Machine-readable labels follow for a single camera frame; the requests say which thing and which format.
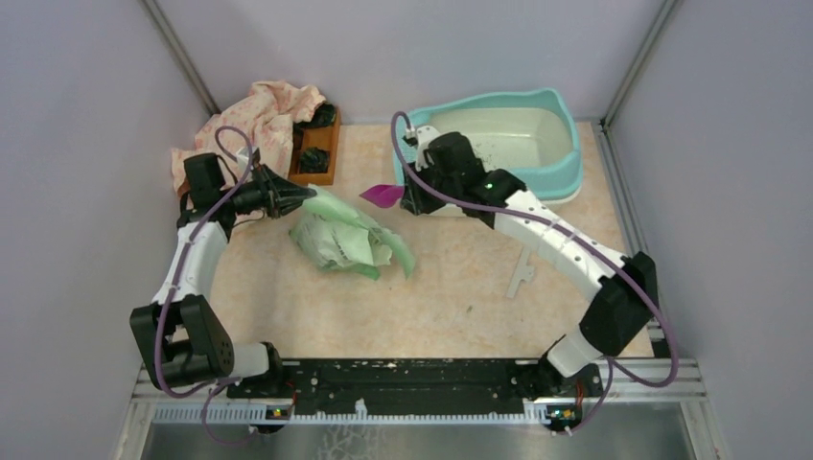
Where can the white slotted cable duct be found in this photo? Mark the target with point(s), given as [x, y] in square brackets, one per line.
[260, 414]

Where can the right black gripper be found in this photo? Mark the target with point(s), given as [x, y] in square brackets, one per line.
[415, 203]

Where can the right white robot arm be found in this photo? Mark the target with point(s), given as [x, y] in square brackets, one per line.
[621, 289]

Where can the wooden tray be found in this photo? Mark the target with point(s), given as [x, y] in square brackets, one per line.
[323, 138]

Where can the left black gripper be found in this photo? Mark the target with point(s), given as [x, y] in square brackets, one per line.
[280, 195]

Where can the green litter bag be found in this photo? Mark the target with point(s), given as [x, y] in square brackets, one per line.
[336, 236]

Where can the dark plant far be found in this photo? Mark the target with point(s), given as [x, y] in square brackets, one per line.
[324, 116]

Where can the pink patterned cloth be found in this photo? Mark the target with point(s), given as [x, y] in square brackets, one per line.
[266, 115]

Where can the white bag clip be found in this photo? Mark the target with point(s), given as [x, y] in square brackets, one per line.
[523, 272]

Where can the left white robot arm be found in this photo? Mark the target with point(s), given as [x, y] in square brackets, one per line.
[181, 341]

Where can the dark plant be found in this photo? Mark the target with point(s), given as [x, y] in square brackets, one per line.
[324, 116]
[314, 160]

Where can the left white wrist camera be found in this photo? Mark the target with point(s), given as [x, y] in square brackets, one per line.
[246, 160]

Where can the teal litter box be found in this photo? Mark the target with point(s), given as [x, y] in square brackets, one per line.
[531, 135]

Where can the dark plant near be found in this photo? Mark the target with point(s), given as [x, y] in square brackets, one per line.
[314, 160]

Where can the purple plastic scoop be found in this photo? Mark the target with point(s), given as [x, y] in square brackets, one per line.
[384, 195]

